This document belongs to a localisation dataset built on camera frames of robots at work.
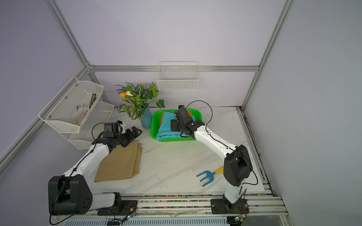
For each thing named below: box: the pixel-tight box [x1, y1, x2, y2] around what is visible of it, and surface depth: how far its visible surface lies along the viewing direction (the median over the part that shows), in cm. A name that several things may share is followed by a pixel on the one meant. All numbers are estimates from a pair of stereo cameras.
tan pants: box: [93, 141, 144, 183], surface depth 88 cm
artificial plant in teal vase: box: [115, 81, 165, 129], surface depth 84 cm
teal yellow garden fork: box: [196, 166, 224, 187], surface depth 86 cm
